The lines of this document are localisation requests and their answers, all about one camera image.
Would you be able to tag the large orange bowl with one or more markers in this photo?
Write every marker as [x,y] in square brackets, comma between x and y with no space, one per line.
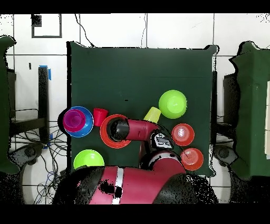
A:
[103,135]

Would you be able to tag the pink bowl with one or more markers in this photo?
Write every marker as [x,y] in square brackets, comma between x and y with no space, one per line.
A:
[67,126]

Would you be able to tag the green bowl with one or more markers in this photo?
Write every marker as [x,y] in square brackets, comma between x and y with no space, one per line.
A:
[173,104]
[88,157]

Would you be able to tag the small orange bowl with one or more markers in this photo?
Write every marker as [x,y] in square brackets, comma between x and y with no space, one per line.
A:
[193,160]
[183,135]

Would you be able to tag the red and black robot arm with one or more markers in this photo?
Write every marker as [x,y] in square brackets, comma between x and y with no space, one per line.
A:
[139,131]

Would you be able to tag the yellow cup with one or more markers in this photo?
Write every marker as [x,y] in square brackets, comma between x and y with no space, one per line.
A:
[153,114]

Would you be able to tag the black stool frame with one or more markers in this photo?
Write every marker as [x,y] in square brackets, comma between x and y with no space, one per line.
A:
[43,95]

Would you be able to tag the blue bowl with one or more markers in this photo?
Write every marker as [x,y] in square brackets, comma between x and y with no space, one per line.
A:
[89,122]

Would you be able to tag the dark green table cloth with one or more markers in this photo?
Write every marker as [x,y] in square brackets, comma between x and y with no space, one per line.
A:
[137,74]

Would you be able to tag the black chair base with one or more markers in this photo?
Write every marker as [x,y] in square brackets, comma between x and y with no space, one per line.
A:
[27,153]

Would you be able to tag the gray chair base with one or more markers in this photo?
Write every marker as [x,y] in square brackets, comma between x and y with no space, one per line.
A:
[223,154]

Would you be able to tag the black square floor frame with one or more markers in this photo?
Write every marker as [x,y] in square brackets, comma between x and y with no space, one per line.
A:
[36,21]

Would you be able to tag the green covered side table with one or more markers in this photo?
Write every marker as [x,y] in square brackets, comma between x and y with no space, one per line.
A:
[4,105]
[253,116]

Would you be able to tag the red cup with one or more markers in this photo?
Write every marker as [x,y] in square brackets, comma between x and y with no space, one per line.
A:
[100,116]

